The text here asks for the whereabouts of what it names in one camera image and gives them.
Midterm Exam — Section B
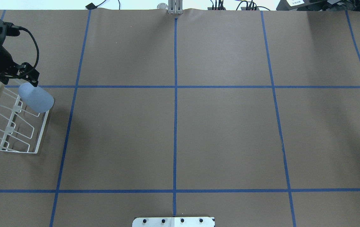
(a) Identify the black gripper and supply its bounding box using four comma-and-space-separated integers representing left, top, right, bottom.
0, 45, 40, 87

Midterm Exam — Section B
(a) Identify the light blue plastic cup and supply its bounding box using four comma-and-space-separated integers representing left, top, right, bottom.
18, 83, 54, 113

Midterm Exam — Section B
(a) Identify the white wire cup holder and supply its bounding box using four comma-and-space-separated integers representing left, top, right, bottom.
0, 79, 52, 154

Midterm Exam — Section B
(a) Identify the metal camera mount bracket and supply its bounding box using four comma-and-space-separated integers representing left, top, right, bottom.
167, 0, 184, 15

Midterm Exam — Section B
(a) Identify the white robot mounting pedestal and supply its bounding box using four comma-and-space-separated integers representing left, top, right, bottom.
132, 217, 215, 227

